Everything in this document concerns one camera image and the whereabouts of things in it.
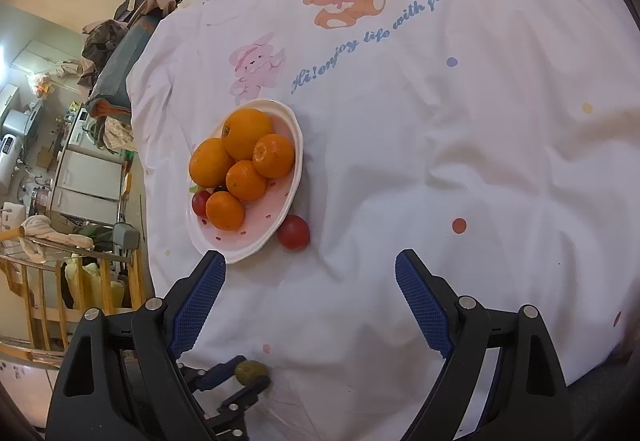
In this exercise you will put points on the red tomato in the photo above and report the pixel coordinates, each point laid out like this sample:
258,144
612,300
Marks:
293,233
200,203

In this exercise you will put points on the small green fruit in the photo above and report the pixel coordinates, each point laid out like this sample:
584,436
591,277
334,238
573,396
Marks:
250,370

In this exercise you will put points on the floral cloth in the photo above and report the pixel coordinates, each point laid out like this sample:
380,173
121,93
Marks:
117,136

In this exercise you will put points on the medium orange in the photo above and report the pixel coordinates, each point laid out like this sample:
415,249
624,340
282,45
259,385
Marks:
210,163

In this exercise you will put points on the white cabinet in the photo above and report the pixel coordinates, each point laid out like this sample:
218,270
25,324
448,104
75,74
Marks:
85,181

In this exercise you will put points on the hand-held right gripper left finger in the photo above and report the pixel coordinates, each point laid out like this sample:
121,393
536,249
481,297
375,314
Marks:
200,301

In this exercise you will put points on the grey chair seat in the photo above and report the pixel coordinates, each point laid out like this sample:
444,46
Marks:
125,237

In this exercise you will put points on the pile of dark clothes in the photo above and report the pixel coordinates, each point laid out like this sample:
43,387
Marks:
115,31

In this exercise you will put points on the teal grey mattress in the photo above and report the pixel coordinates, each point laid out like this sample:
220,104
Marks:
122,71

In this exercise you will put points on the pink white oval plate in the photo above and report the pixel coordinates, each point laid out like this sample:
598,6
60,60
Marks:
265,226

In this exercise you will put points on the white printed blanket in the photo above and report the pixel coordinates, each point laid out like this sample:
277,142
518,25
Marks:
400,146

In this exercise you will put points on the wooden rack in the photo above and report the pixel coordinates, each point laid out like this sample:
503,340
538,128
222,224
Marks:
35,316

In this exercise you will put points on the yellow cloth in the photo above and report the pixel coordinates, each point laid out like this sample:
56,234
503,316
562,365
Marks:
90,283

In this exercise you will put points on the small dark fruit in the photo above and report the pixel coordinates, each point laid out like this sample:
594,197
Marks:
220,190

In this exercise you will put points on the small mandarin orange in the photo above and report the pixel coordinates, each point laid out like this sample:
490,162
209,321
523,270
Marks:
225,212
275,156
245,181

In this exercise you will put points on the white kitchen appliance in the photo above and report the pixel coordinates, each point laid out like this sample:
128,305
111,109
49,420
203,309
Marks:
12,141

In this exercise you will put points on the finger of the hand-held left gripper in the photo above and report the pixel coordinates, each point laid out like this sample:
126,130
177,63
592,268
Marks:
210,373
245,398

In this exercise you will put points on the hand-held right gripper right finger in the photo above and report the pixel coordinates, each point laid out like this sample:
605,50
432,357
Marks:
420,296

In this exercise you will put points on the beige cloth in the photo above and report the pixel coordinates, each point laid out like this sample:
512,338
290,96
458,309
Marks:
40,228

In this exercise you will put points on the large orange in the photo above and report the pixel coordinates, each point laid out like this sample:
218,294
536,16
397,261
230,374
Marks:
247,131

